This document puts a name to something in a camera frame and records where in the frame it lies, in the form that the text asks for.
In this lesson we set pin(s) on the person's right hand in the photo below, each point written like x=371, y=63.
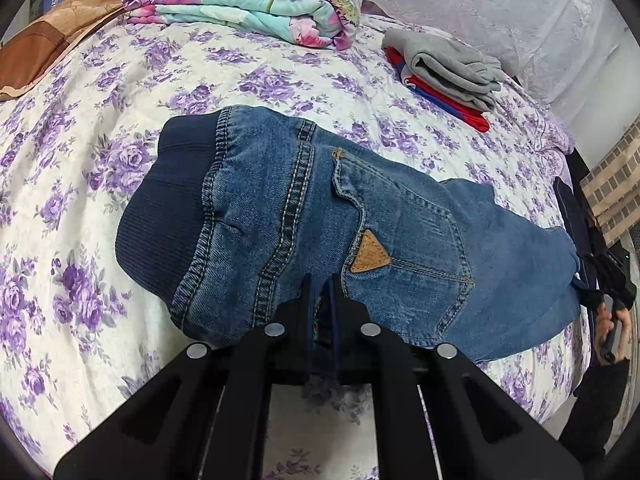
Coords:
x=606, y=322

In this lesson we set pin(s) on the purple floral bed sheet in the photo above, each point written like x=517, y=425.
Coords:
x=100, y=270

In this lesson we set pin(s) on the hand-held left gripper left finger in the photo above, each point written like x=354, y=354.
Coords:
x=304, y=310

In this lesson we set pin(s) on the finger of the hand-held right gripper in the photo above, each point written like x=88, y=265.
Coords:
x=570, y=220
x=590, y=200

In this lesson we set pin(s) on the folded red blue garment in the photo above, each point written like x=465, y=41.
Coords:
x=450, y=102

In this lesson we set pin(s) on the white lace curtain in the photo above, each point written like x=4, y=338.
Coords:
x=500, y=10

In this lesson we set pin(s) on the beige checked cloth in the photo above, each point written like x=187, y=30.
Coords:
x=612, y=185

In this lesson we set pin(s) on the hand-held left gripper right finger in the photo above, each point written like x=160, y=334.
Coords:
x=344, y=317

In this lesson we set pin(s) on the folded grey garment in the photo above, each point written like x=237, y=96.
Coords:
x=445, y=65

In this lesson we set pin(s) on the blue denim pants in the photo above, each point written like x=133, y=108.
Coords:
x=310, y=220

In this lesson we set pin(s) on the person's right forearm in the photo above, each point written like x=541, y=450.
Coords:
x=595, y=410

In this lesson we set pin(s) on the brown patterned pillow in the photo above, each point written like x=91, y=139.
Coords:
x=60, y=35

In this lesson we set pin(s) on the folded floral blanket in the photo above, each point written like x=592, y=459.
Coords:
x=260, y=2

